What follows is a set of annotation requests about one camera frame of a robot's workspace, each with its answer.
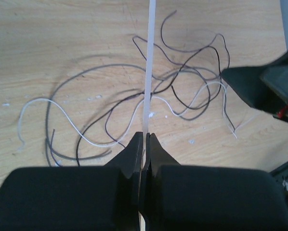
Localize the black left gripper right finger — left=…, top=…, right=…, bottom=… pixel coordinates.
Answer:
left=145, top=134, right=288, bottom=231

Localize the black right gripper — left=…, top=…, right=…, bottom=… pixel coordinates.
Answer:
left=221, top=52, right=288, bottom=123

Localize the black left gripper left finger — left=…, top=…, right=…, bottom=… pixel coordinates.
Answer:
left=0, top=132, right=144, bottom=231

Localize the black wire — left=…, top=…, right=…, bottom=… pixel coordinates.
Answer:
left=76, top=45, right=236, bottom=167

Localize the grey wire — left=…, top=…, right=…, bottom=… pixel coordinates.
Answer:
left=44, top=63, right=222, bottom=167

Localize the white wire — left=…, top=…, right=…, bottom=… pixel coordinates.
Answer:
left=17, top=81, right=238, bottom=148

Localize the purple wire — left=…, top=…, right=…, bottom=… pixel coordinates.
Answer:
left=50, top=10, right=231, bottom=167

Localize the white zip tie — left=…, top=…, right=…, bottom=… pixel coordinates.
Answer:
left=142, top=0, right=157, bottom=135

